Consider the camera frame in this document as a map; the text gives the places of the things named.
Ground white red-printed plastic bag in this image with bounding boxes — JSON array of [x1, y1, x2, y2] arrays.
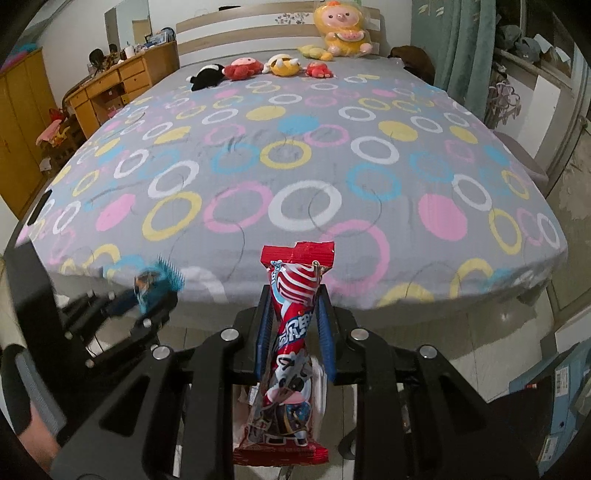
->
[[233, 355, 331, 444]]

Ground black flat object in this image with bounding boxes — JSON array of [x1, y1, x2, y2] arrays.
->
[[28, 194, 54, 227]]

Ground large yellow plush doll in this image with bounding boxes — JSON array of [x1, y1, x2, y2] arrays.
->
[[313, 0, 374, 58]]

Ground grey clothes pile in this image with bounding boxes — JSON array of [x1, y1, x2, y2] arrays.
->
[[496, 23, 568, 63]]

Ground pink and red clothes pile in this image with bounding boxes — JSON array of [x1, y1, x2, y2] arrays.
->
[[37, 108, 77, 148]]

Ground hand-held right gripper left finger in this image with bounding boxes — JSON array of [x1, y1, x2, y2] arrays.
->
[[48, 284, 279, 480]]

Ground person's left forearm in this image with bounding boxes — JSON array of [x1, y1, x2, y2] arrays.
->
[[0, 344, 63, 474]]

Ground grey circle-print blanket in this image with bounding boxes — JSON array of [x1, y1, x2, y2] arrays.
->
[[14, 58, 568, 312]]

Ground yellow and white plush toy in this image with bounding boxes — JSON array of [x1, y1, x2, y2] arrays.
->
[[262, 54, 301, 77]]

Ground striped wooden headboard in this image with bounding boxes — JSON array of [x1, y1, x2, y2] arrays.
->
[[175, 4, 384, 70]]

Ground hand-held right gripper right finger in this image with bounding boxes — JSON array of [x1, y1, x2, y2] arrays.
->
[[314, 284, 541, 480]]

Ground wooden desk with drawers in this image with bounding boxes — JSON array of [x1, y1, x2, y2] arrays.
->
[[65, 41, 181, 139]]

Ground blue cardboard box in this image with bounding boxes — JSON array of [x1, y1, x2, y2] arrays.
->
[[508, 342, 591, 480]]

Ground wall mirror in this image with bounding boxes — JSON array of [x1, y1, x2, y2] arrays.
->
[[104, 0, 152, 47]]

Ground pink clothes hangers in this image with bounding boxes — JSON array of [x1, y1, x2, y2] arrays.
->
[[489, 71, 522, 130]]

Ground yellow-green plush toy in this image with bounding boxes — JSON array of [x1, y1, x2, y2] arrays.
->
[[298, 44, 333, 62]]

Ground blue snack wrapper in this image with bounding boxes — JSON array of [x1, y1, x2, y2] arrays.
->
[[134, 256, 185, 315]]

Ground green patterned curtain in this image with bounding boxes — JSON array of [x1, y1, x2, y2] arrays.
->
[[411, 0, 497, 125]]

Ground clutter of desk items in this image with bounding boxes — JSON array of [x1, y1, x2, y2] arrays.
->
[[88, 28, 178, 70]]

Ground red snack wrapper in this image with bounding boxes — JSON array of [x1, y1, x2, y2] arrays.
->
[[233, 241, 335, 464]]

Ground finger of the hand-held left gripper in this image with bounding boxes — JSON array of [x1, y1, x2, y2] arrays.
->
[[85, 293, 179, 368], [58, 288, 140, 334]]

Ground black and white plush toy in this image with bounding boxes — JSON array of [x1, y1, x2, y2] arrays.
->
[[187, 64, 227, 92]]

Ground brown fabric object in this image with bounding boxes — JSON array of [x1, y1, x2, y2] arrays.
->
[[388, 45, 435, 86]]

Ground red round plush toy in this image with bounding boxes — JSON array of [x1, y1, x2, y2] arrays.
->
[[224, 56, 264, 81]]

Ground yellow wooden wardrobe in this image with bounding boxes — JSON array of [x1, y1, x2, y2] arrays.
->
[[0, 46, 63, 217]]

